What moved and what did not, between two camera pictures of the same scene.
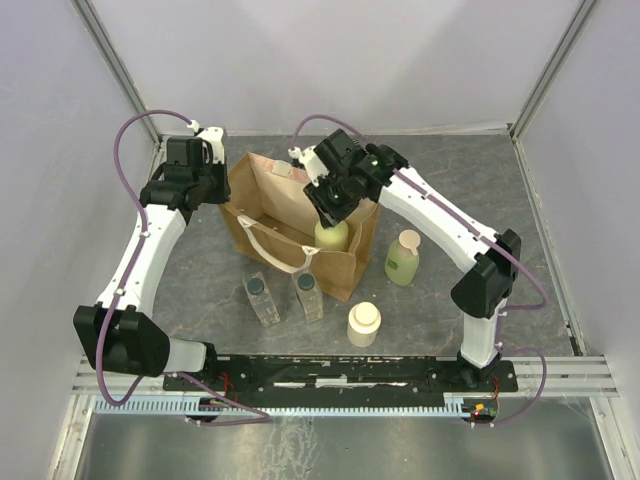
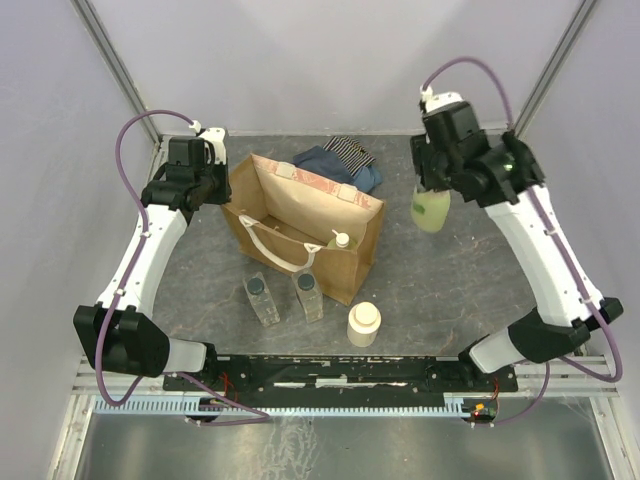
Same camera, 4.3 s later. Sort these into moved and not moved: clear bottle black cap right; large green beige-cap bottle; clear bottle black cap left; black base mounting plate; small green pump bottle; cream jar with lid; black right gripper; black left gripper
Moved: small green pump bottle; black right gripper; large green beige-cap bottle
Not moved: clear bottle black cap left; clear bottle black cap right; black base mounting plate; cream jar with lid; black left gripper
